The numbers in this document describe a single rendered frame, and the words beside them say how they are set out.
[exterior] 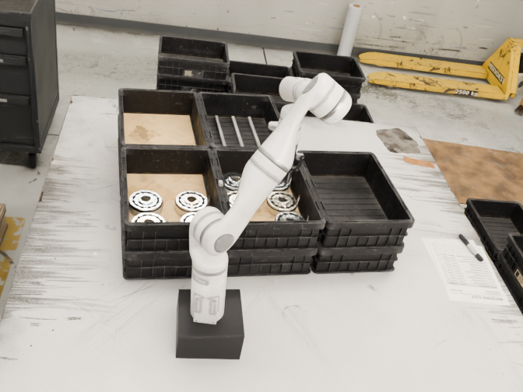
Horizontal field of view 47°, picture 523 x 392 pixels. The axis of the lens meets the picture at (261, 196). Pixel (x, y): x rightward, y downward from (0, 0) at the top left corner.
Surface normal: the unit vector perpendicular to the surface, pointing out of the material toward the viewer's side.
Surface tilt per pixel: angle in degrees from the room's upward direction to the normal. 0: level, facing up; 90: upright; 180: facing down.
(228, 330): 4
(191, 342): 90
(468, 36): 90
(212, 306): 89
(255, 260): 90
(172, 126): 0
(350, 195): 0
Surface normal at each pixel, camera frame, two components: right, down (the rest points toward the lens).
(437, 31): 0.10, 0.61
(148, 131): 0.16, -0.79
